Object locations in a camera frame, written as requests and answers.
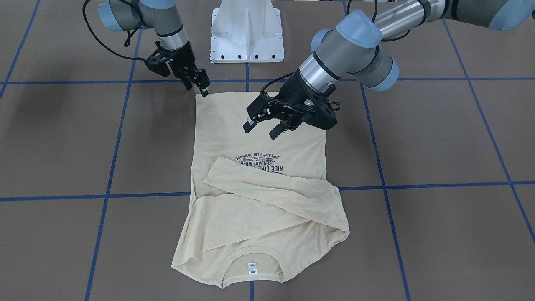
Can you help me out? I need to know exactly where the beige long-sleeve printed shirt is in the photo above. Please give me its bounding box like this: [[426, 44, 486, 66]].
[[171, 92, 350, 288]]

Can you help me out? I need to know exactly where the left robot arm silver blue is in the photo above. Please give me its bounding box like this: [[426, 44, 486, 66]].
[[243, 0, 535, 139]]

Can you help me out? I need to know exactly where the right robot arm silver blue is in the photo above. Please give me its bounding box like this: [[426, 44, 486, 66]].
[[99, 0, 210, 97]]

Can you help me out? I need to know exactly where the white central mounting column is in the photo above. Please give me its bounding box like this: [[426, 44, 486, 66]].
[[210, 0, 285, 63]]

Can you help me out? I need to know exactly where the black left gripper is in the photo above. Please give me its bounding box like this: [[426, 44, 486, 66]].
[[243, 70, 339, 140]]

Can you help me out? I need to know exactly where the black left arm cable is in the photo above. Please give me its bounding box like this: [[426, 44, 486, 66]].
[[82, 0, 147, 61]]

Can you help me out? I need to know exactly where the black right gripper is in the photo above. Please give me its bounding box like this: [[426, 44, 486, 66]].
[[145, 41, 210, 98]]

